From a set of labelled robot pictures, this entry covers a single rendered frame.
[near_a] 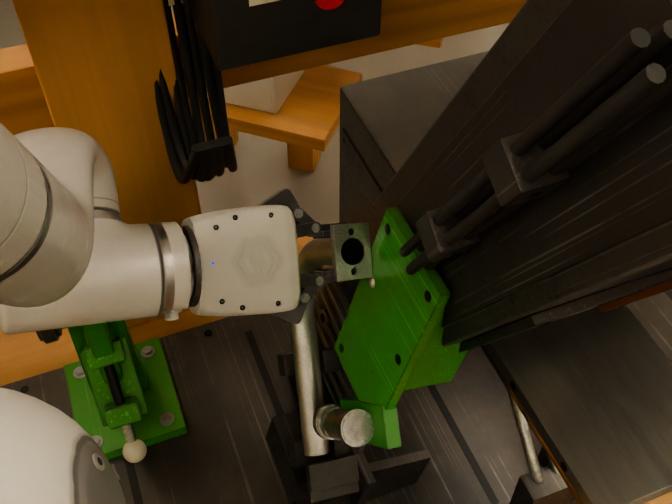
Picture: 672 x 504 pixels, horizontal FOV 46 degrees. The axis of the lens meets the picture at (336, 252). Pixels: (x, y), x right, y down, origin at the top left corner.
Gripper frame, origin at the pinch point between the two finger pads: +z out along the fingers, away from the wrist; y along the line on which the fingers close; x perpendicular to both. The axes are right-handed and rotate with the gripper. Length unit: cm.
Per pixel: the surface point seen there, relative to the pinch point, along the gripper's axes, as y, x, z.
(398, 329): -7.5, -6.6, 2.7
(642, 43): 9.8, -46.7, -7.5
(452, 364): -12.2, -4.7, 9.8
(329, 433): -19.1, 3.6, -0.6
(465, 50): 65, 188, 154
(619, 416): -17.6, -14.8, 21.7
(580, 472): -21.4, -16.2, 15.2
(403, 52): 66, 198, 131
